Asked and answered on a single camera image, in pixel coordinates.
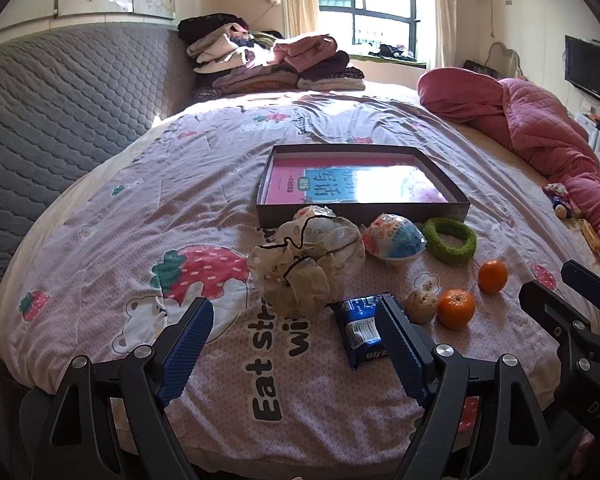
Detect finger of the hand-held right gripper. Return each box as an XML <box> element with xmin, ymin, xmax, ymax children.
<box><xmin>519</xmin><ymin>279</ymin><xmax>600</xmax><ymax>362</ymax></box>
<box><xmin>561</xmin><ymin>259</ymin><xmax>600</xmax><ymax>312</ymax></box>

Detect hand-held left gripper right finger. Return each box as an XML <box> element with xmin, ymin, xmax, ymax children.
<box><xmin>375</xmin><ymin>295</ymin><xmax>563</xmax><ymax>480</ymax></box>

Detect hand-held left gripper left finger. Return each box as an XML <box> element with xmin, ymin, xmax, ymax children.
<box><xmin>32</xmin><ymin>297</ymin><xmax>215</xmax><ymax>480</ymax></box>

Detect blue snack packet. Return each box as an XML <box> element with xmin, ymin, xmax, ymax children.
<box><xmin>330</xmin><ymin>293</ymin><xmax>396</xmax><ymax>372</ymax></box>

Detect brown walnut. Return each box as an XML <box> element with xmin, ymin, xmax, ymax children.
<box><xmin>405</xmin><ymin>288</ymin><xmax>440</xmax><ymax>324</ymax></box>

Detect orange mandarin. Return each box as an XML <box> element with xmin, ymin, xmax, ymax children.
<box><xmin>437</xmin><ymin>288</ymin><xmax>476</xmax><ymax>331</ymax></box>
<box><xmin>478</xmin><ymin>259</ymin><xmax>509</xmax><ymax>295</ymax></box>

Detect green fuzzy hair scrunchie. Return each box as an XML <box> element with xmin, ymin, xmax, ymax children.
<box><xmin>422</xmin><ymin>217</ymin><xmax>477</xmax><ymax>267</ymax></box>

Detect blue surprise egg toy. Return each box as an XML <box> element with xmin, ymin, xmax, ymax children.
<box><xmin>362</xmin><ymin>213</ymin><xmax>427</xmax><ymax>267</ymax></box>

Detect beige spotted hair scrunchie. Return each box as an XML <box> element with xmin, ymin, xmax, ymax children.
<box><xmin>246</xmin><ymin>205</ymin><xmax>366</xmax><ymax>318</ymax></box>

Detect shallow brown cardboard box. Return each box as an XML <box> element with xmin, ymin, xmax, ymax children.
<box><xmin>255</xmin><ymin>144</ymin><xmax>472</xmax><ymax>231</ymax></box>

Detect small colourful toy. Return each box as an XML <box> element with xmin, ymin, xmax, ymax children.
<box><xmin>544</xmin><ymin>182</ymin><xmax>586</xmax><ymax>220</ymax></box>

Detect strawberry printed bedsheet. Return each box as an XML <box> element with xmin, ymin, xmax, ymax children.
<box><xmin>0</xmin><ymin>82</ymin><xmax>600</xmax><ymax>466</ymax></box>

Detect pink quilted blanket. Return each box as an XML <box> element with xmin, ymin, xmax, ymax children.
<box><xmin>417</xmin><ymin>67</ymin><xmax>600</xmax><ymax>266</ymax></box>

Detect pink and blue book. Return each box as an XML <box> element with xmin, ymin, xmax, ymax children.
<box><xmin>265</xmin><ymin>155</ymin><xmax>451</xmax><ymax>206</ymax></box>

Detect black flat television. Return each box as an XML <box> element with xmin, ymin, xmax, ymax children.
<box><xmin>565</xmin><ymin>35</ymin><xmax>600</xmax><ymax>111</ymax></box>

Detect grey quilted headboard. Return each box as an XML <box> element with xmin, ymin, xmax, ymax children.
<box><xmin>0</xmin><ymin>24</ymin><xmax>196</xmax><ymax>346</ymax></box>

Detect dark clothes on windowsill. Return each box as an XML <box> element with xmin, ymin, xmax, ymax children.
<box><xmin>380</xmin><ymin>44</ymin><xmax>416</xmax><ymax>61</ymax></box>

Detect pile of folded clothes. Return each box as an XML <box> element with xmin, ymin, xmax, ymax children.
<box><xmin>178</xmin><ymin>12</ymin><xmax>366</xmax><ymax>96</ymax></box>

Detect beige curtain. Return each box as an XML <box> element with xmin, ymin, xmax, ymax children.
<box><xmin>280</xmin><ymin>0</ymin><xmax>321</xmax><ymax>41</ymax></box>
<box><xmin>430</xmin><ymin>0</ymin><xmax>458</xmax><ymax>68</ymax></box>

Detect dark framed window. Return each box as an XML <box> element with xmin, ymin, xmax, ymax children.
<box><xmin>312</xmin><ymin>0</ymin><xmax>421</xmax><ymax>63</ymax></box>

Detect white wire heart frame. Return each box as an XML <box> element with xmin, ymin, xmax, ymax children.
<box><xmin>487</xmin><ymin>42</ymin><xmax>523</xmax><ymax>78</ymax></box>

